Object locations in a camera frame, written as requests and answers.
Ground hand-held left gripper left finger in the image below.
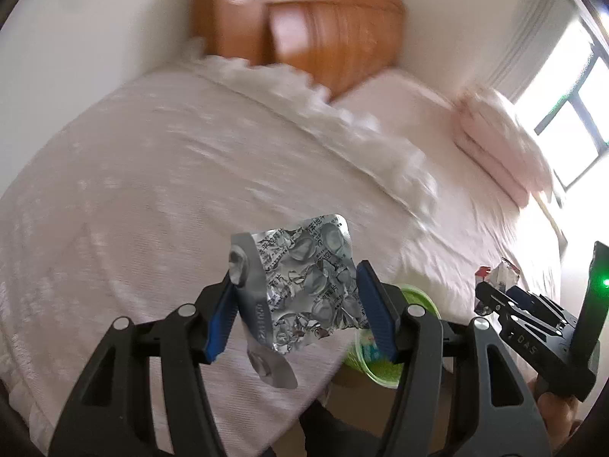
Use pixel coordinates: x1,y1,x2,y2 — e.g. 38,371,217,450
48,273,239,457

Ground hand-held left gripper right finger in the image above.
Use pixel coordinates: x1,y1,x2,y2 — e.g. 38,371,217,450
354,259,553,457

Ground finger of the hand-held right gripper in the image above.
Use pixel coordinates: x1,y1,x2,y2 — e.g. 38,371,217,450
475,282,519,333
505,286,576,333

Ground red white packet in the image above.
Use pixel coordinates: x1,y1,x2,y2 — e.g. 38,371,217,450
475,257,523,297

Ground green perforated plastic basket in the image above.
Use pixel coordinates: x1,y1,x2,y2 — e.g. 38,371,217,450
340,284,437,390

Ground silver foil blister pack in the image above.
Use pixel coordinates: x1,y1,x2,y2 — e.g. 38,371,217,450
228,213,368,390

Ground person's right hand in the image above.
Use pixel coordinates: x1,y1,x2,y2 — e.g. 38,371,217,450
535,376,585,451

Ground wooden window ledge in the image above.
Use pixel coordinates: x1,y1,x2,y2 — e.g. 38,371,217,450
537,195,570,249

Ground folded pink quilt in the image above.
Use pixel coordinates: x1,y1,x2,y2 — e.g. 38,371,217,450
452,105,534,208

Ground pink pillows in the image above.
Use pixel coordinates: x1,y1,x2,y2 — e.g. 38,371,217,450
459,85,556,187

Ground grey striped curtain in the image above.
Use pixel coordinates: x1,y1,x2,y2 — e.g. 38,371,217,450
490,0,579,102

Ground carved wooden headboard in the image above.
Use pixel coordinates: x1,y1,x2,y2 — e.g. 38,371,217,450
190,0,408,102

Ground window with dark frame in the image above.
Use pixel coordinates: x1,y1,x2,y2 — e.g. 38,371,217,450
514,14,609,192

